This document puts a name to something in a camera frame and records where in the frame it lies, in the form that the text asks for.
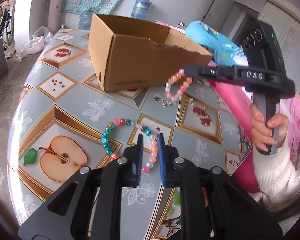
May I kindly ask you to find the brown cardboard box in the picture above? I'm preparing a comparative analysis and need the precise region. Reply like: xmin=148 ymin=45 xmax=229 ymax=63
xmin=88 ymin=14 xmax=212 ymax=92

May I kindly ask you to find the person right hand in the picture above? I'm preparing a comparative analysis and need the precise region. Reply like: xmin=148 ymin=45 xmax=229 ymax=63
xmin=249 ymin=103 xmax=289 ymax=152

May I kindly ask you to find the fruit print tablecloth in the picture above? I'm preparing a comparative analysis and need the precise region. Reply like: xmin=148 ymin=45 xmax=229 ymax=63
xmin=7 ymin=27 xmax=253 ymax=240

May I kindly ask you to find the peach bead bracelet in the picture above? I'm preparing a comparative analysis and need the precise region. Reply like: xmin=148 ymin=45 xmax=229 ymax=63
xmin=164 ymin=68 xmax=193 ymax=103

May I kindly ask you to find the pink rolled mat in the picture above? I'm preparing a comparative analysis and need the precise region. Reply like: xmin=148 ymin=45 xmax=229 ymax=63
xmin=47 ymin=0 xmax=62 ymax=33

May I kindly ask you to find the white quilted sleeve forearm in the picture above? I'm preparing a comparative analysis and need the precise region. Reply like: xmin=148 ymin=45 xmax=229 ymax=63
xmin=253 ymin=139 xmax=300 ymax=222

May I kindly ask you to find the white plastic bag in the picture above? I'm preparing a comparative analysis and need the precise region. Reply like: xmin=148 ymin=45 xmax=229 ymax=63
xmin=21 ymin=26 xmax=53 ymax=54

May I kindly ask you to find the blue water jug on dispenser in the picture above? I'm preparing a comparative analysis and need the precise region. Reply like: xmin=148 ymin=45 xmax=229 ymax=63
xmin=130 ymin=0 xmax=152 ymax=20

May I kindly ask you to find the multicolour bead bracelet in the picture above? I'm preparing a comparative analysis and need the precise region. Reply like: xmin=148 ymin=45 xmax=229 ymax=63
xmin=101 ymin=117 xmax=134 ymax=161

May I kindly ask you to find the clear water jug on floor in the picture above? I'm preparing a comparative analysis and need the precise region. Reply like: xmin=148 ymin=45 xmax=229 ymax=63
xmin=78 ymin=8 xmax=93 ymax=30

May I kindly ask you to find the blue duvet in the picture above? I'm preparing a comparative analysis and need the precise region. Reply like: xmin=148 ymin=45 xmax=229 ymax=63
xmin=185 ymin=21 xmax=249 ymax=67

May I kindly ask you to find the pink white bead bracelet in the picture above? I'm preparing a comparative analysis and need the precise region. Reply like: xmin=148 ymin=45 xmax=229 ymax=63
xmin=135 ymin=122 xmax=159 ymax=173

